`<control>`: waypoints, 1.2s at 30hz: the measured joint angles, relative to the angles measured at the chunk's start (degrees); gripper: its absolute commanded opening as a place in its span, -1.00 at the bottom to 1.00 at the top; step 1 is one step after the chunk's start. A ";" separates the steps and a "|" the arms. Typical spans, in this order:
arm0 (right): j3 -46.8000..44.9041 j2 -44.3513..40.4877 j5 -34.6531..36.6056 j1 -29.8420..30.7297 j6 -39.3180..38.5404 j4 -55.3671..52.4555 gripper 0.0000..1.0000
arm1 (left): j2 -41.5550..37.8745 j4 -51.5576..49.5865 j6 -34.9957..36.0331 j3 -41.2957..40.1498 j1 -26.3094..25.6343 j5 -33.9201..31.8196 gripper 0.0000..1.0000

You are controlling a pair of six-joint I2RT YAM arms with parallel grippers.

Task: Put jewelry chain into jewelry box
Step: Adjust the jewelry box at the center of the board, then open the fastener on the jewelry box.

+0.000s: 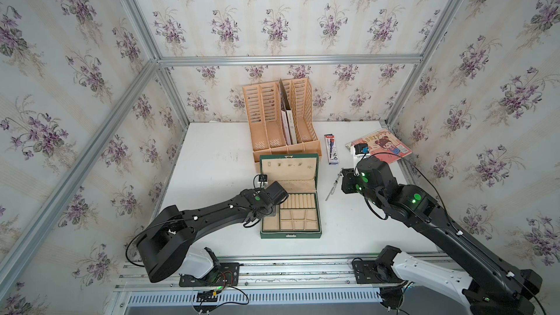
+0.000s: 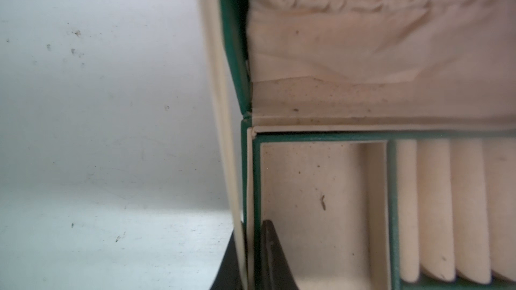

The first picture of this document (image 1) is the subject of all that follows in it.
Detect peach plastic file organizer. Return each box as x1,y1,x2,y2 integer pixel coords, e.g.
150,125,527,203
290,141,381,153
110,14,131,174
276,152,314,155
242,77,322,163

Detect pink cartoon spiral notebook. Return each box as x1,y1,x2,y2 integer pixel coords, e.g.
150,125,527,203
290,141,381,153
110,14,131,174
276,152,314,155
345,129,412,166

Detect silver jewelry chain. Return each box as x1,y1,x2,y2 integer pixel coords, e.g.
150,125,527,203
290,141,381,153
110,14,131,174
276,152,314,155
325,170,344,202

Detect small pen box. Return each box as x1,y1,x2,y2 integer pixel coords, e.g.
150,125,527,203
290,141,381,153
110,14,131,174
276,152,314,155
325,134,339,165

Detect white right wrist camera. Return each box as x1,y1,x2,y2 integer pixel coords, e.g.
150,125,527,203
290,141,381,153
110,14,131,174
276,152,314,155
353,143,370,158

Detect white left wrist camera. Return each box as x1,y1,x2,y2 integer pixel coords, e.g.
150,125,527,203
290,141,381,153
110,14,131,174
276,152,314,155
257,174,268,188

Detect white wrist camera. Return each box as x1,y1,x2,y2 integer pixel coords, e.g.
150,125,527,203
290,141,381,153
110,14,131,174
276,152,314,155
353,143,370,158
257,174,268,188

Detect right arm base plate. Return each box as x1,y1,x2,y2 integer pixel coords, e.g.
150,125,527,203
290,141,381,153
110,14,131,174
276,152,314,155
351,258,405,284

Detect green jewelry box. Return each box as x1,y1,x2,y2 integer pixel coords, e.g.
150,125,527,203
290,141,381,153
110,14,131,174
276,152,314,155
260,154,322,239

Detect books in file organizer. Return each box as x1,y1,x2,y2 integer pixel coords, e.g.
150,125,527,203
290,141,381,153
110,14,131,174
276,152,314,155
279,80,298,145

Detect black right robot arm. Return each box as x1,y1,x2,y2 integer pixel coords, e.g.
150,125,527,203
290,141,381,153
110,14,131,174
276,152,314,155
340,156,543,314

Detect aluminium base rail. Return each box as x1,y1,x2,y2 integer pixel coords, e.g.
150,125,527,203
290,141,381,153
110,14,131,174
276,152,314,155
114,253,377,292

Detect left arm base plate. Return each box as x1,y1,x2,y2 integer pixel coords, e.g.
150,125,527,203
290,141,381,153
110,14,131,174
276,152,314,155
179,262,241,287

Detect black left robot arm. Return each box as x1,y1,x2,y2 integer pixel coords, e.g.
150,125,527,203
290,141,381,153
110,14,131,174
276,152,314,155
130,182,289,283

